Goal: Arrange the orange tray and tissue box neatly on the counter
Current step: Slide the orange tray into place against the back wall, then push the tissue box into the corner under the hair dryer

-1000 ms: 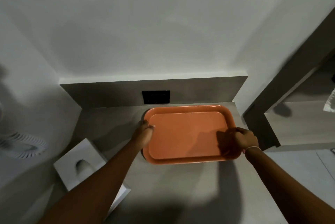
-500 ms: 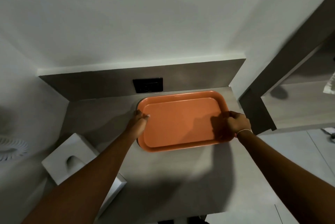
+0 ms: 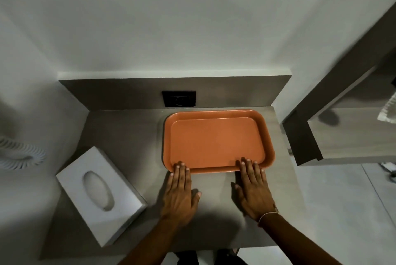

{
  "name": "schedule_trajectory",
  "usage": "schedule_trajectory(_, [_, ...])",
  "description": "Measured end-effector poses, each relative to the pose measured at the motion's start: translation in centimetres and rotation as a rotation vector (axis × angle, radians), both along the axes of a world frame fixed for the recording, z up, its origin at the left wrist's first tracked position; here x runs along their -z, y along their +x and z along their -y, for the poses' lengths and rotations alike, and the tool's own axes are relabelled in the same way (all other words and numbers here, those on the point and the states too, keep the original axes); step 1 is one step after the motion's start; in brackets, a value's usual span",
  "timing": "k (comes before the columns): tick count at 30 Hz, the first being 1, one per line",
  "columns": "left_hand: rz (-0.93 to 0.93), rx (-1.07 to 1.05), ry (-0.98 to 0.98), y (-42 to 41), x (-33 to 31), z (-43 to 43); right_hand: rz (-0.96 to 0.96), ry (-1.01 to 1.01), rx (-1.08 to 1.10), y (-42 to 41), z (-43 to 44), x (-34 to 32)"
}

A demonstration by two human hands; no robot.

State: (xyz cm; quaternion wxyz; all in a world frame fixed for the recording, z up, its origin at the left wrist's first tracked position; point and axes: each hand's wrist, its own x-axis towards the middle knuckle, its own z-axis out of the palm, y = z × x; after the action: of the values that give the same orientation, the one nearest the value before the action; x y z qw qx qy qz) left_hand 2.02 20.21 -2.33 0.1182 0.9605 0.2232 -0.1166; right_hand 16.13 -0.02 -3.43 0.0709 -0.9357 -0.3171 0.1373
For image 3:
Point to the person's right hand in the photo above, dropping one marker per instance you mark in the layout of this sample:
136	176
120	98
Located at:
255	196

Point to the person's left hand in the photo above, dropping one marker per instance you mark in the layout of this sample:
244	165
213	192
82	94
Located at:
178	203

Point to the person's left little finger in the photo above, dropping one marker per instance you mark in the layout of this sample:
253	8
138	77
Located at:
170	182

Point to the person's left middle finger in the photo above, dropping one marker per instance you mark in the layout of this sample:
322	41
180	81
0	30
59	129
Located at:
182	178

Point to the person's right middle finger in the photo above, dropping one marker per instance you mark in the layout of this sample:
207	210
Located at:
250	172

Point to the person's left thumb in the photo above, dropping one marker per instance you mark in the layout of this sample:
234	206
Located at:
196	199

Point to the person's right little finger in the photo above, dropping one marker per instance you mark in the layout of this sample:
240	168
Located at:
264	180

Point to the person's right thumb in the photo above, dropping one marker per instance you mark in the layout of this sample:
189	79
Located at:
237	191

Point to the person's right forearm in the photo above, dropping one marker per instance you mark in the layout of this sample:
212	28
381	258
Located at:
294	240

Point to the person's left forearm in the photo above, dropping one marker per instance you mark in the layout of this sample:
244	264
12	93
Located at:
151	243

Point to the orange plastic tray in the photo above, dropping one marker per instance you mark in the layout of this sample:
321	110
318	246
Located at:
216	141

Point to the person's dark trousers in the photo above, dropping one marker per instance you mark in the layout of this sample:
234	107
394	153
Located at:
204	257

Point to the grey wooden cabinet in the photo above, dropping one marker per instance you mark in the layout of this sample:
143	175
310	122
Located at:
346	138

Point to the white tissue box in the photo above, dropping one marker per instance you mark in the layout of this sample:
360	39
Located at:
77	187

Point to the grey backsplash panel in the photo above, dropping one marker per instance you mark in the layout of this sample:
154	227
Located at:
123	93

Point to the white cloth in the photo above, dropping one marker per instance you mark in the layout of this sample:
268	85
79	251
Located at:
389	110

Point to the black wall socket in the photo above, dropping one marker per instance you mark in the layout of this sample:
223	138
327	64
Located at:
179	99

